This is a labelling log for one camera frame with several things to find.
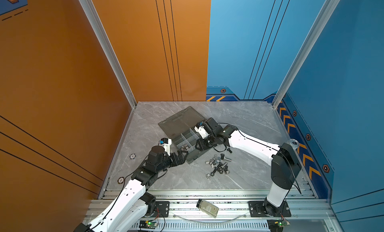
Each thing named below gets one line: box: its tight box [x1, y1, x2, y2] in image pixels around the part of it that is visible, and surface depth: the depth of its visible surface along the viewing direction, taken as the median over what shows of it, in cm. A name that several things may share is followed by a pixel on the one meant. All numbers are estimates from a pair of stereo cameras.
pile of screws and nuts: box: [205, 153, 232, 179], surface depth 89 cm
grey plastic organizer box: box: [158, 106, 211, 164], surface depth 102 cm
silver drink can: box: [287, 138, 300, 151], surface depth 84 cm
